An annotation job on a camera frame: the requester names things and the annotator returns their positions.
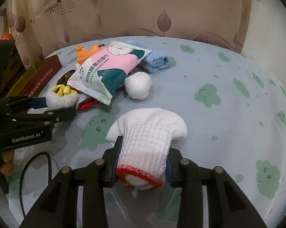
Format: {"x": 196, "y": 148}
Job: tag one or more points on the white fluffy ball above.
{"x": 138, "y": 85}

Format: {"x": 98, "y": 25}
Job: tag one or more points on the beige leaf print curtain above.
{"x": 41, "y": 27}

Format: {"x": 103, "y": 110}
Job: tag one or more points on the cloud print table cloth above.
{"x": 216, "y": 106}

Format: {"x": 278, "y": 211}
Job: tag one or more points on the pink white wipes packet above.
{"x": 105, "y": 71}

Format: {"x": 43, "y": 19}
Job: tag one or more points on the blue towel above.
{"x": 155, "y": 61}

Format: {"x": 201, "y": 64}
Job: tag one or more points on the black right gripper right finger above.
{"x": 175, "y": 162}

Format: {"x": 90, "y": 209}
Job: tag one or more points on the orange plush toy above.
{"x": 83, "y": 54}

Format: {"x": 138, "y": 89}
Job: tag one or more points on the red gold toffee tin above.
{"x": 34, "y": 80}

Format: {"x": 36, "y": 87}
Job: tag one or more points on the white fleece yellow toy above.
{"x": 61, "y": 96}

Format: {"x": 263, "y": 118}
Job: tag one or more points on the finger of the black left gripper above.
{"x": 21, "y": 102}
{"x": 53, "y": 116}

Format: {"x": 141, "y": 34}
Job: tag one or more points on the left hand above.
{"x": 7, "y": 164}

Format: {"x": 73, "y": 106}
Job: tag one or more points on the white knit glove red cuff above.
{"x": 147, "y": 136}

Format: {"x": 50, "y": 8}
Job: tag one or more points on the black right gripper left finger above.
{"x": 111, "y": 157}

